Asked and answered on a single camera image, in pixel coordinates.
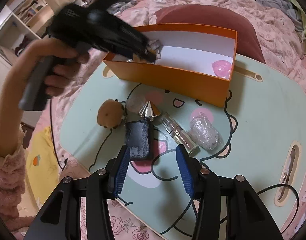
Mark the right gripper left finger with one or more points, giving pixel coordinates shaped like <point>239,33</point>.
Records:
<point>120,169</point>

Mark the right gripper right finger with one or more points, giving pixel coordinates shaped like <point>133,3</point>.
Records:
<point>186,169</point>

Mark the clear perfume bottle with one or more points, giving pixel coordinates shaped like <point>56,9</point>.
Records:
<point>178,134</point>

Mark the clear plastic wrap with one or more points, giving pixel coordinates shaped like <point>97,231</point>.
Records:
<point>203,132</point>

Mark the black pouch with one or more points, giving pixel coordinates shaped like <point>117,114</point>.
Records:
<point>139,136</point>

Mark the brown plush toy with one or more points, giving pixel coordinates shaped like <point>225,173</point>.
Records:
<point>111,114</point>

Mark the silver cone figurine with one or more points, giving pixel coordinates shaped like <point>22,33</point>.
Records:
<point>149,111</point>

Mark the pink fuzzy sleeve forearm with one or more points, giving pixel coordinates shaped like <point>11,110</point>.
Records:
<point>12,155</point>

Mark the person's left hand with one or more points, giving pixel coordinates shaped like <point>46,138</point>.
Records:
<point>64,66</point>

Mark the brown printed carton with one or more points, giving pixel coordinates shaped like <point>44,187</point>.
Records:
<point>156,47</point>

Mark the white shelf unit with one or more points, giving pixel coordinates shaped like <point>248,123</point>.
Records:
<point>21,21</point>

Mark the orange cardboard box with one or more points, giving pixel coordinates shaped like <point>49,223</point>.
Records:
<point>185,65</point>

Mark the pink round item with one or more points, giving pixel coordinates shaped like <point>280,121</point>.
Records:
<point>222,69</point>

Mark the pink floral duvet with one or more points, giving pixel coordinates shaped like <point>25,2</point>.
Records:
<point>263,124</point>

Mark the grey hoodie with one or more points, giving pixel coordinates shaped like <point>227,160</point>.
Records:
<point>285,6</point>

